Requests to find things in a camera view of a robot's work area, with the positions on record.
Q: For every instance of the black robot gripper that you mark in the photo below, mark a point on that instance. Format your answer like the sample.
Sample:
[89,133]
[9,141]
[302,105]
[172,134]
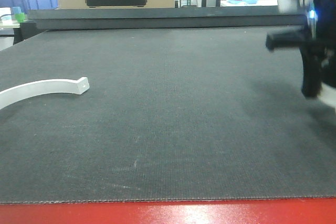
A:
[316,42]

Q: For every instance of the large white PVC clamp left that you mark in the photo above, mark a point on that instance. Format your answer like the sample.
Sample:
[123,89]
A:
[43,87]

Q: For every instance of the blue tray with red cube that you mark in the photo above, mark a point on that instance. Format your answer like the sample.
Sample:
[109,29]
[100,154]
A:
[242,2]

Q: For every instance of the dark grey table mat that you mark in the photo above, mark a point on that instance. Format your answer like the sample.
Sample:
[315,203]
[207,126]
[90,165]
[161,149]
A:
[171,114]

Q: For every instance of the dark grey stacked boards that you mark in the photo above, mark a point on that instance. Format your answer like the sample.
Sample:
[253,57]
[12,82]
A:
[186,17]

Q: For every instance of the green small block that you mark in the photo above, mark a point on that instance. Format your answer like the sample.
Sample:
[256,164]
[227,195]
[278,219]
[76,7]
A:
[20,17]

